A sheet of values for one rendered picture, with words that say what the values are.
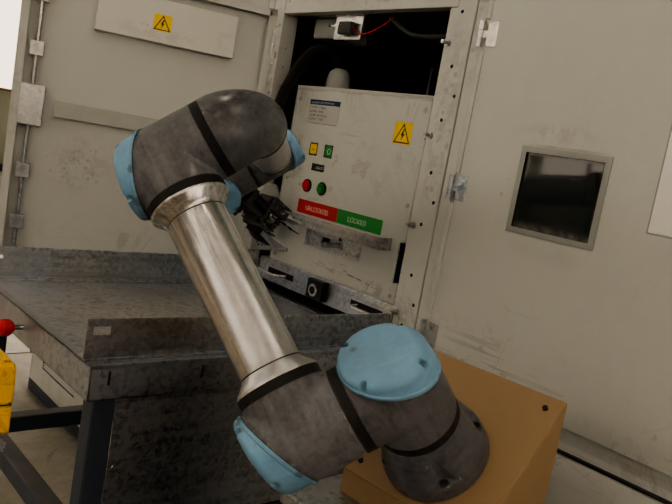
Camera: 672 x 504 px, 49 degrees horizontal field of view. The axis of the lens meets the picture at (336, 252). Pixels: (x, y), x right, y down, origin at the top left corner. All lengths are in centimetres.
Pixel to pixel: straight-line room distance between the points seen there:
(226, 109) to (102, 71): 102
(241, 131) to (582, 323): 66
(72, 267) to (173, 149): 82
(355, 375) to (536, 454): 29
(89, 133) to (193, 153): 101
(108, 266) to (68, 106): 43
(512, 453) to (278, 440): 33
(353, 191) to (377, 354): 92
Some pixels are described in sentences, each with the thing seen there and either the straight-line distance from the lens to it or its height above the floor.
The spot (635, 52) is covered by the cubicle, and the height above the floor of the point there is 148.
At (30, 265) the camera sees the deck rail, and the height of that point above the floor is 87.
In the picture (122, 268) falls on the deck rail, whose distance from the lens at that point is 185.
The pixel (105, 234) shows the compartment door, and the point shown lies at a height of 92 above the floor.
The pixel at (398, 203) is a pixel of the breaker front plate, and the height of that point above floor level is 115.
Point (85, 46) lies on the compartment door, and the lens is 202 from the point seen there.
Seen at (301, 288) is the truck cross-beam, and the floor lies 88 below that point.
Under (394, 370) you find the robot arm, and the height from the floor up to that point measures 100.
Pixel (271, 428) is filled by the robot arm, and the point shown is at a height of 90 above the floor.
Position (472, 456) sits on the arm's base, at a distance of 102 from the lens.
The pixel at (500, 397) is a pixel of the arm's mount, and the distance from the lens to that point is 111.
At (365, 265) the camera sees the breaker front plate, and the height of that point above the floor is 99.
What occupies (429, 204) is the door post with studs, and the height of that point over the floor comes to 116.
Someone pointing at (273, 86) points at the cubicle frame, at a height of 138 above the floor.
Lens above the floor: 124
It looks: 8 degrees down
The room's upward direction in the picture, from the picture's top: 10 degrees clockwise
